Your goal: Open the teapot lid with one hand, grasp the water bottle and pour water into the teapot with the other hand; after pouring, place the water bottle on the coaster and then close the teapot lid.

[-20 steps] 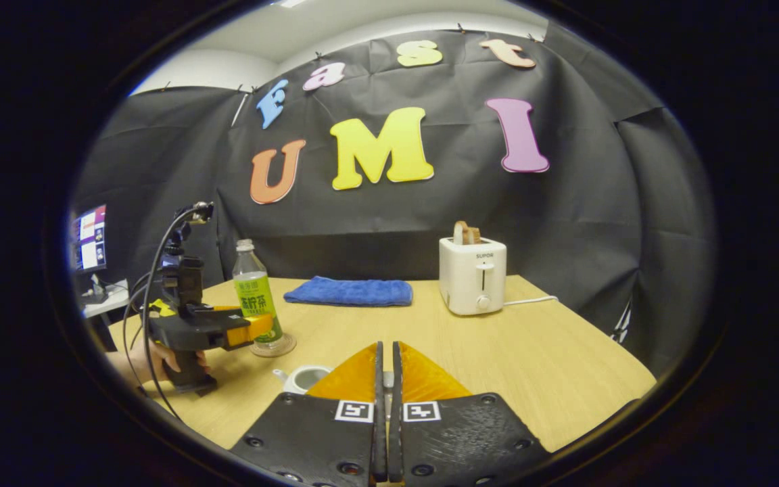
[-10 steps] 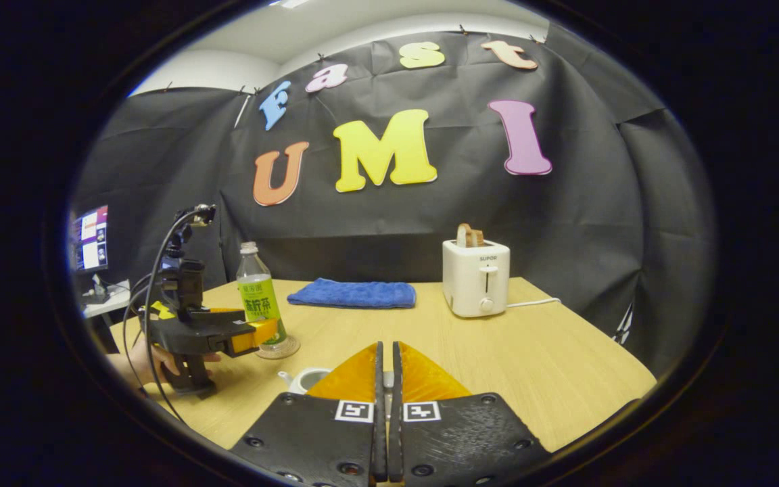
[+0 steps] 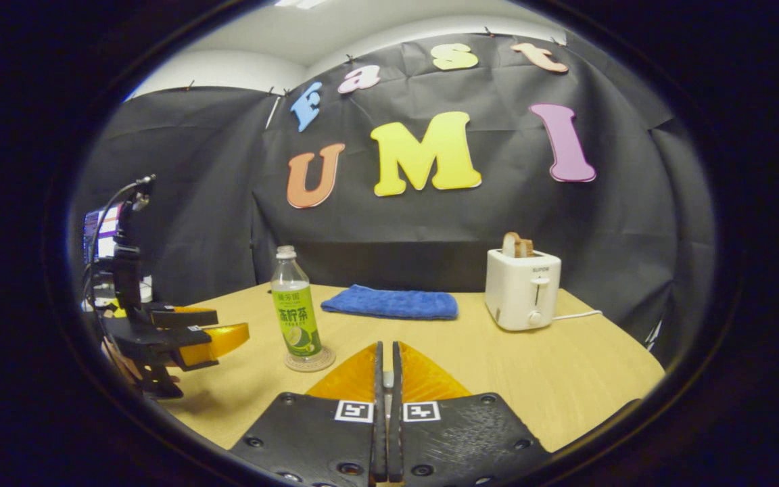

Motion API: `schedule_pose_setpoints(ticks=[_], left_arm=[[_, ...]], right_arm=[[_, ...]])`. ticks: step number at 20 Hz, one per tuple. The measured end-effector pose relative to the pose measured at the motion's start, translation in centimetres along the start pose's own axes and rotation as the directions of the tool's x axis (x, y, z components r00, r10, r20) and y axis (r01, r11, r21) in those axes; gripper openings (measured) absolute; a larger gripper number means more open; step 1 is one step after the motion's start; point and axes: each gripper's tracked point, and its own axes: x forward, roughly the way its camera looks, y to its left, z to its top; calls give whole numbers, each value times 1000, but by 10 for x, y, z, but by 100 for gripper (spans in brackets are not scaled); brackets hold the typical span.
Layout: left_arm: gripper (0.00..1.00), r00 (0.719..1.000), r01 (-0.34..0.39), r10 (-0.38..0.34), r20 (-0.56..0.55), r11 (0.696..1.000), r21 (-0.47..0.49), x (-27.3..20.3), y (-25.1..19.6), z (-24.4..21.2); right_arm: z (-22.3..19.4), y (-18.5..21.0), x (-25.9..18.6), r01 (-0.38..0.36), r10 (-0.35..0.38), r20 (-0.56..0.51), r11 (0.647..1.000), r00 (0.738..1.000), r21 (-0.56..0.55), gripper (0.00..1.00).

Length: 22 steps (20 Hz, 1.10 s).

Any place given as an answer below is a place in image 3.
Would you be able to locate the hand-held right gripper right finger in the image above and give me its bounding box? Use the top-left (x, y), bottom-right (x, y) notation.
top-left (389, 342), bottom-right (552, 486)

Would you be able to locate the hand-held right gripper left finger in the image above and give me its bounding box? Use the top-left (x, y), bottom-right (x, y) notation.
top-left (231, 342), bottom-right (386, 486)

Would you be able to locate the round wooden coaster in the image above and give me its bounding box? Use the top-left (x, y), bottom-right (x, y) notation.
top-left (284, 345), bottom-right (336, 373)

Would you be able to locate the clear green-label water bottle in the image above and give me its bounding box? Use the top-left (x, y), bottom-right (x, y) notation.
top-left (270, 246), bottom-right (323, 359)

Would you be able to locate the computer monitor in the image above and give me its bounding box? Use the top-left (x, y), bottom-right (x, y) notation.
top-left (83, 205), bottom-right (123, 264)

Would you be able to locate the blue folded towel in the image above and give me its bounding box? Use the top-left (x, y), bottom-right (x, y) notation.
top-left (321, 284), bottom-right (459, 321)

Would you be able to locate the white toaster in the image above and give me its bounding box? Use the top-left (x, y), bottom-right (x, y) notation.
top-left (485, 248), bottom-right (563, 331)

